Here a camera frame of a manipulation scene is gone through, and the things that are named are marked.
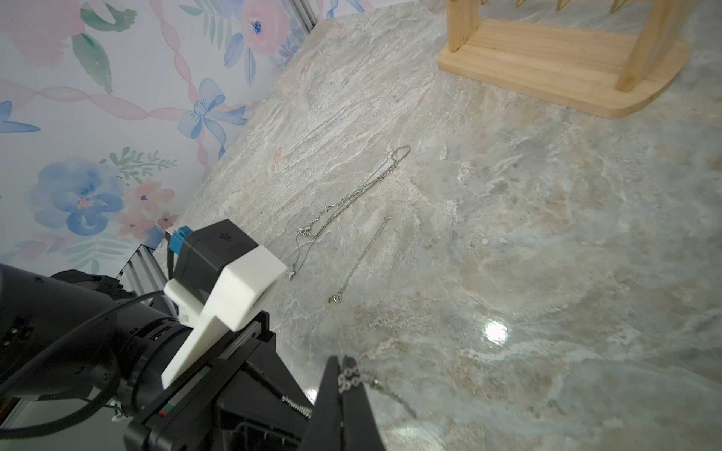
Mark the aluminium mounting rail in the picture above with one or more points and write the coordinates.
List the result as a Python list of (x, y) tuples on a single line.
[(143, 274)]

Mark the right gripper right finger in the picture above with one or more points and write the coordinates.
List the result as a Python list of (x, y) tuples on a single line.
[(359, 429)]

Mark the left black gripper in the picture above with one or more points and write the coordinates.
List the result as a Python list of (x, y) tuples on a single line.
[(238, 395)]

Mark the wooden jewelry display stand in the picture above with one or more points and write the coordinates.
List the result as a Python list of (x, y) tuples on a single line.
[(609, 75)]

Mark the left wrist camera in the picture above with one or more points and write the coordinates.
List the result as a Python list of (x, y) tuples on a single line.
[(220, 281)]

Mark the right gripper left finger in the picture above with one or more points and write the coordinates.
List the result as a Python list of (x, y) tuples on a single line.
[(324, 429)]

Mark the left aluminium corner post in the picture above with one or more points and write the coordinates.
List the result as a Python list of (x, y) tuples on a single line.
[(304, 11)]

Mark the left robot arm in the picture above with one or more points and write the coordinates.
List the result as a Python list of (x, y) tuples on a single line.
[(76, 335)]

